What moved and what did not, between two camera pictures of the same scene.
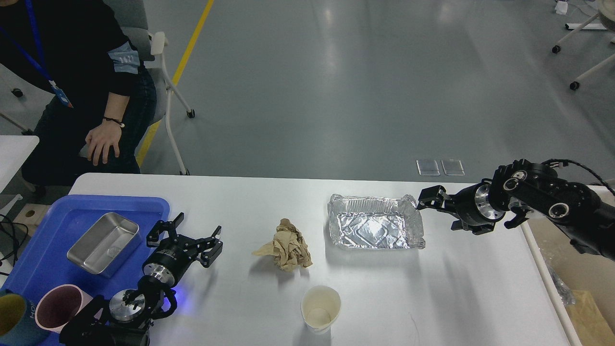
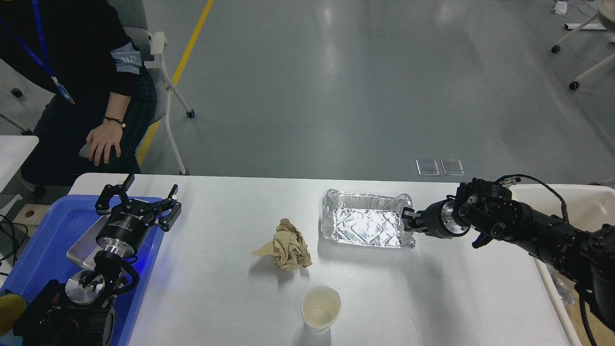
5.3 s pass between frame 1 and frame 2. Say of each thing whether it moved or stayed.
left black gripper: moved
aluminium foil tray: stayed
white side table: stayed
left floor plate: stayed
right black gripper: moved
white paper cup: stayed
